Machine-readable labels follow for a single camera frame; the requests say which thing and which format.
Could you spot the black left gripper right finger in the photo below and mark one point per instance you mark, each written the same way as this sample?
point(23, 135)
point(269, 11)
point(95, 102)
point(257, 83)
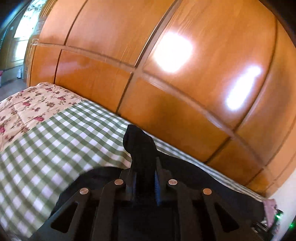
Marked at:
point(202, 213)

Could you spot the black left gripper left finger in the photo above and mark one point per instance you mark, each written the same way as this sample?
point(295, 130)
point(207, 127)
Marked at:
point(93, 214)

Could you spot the black pants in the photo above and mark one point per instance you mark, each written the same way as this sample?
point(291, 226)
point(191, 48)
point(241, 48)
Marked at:
point(156, 222)

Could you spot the green white checkered bedsheet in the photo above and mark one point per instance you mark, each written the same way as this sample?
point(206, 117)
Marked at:
point(37, 165)

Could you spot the pink pillow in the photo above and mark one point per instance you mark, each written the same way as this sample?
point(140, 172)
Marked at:
point(270, 211)

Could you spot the floral pink quilt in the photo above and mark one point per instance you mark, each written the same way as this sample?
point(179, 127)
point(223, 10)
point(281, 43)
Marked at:
point(27, 108)

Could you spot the orange wooden wardrobe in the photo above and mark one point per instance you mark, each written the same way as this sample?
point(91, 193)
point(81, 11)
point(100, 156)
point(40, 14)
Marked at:
point(215, 79)

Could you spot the wooden framed window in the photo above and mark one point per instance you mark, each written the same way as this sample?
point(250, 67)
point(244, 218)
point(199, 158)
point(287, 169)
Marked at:
point(19, 31)

